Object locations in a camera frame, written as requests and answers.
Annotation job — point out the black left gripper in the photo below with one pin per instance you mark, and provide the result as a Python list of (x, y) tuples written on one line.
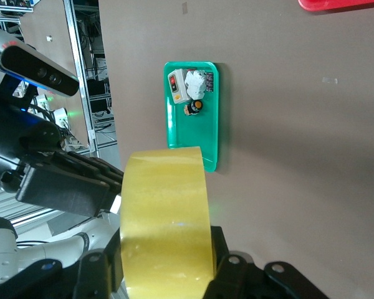
[(12, 140)]

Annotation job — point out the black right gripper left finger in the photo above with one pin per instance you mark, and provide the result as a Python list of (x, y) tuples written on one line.
[(93, 274)]

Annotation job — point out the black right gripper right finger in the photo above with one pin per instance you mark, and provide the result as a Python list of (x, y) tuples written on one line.
[(233, 280)]

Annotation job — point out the yellow packing tape roll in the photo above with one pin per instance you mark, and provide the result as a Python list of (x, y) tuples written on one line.
[(165, 218)]

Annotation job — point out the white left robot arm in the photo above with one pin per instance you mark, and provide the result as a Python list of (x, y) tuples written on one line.
[(34, 252)]

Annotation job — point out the green plastic tray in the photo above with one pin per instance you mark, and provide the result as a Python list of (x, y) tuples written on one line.
[(193, 134)]

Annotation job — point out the clear tape strip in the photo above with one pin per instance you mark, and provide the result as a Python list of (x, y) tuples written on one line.
[(329, 80)]

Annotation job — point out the red tray holding fittings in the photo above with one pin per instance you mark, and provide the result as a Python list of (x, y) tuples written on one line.
[(339, 3)]

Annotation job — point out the black round orange push button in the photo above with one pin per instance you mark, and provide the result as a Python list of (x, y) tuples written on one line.
[(194, 107)]

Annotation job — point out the white circuit breaker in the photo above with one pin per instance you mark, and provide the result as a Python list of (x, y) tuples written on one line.
[(196, 83)]

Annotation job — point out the small black terminal block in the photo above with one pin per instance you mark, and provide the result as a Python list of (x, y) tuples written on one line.
[(210, 81)]

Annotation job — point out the aluminium frame post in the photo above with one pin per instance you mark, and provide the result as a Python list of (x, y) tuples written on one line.
[(78, 62)]

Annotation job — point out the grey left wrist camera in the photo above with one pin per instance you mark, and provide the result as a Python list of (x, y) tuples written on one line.
[(34, 67)]

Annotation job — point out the grey switch box red button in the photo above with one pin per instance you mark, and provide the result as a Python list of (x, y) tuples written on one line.
[(177, 85)]

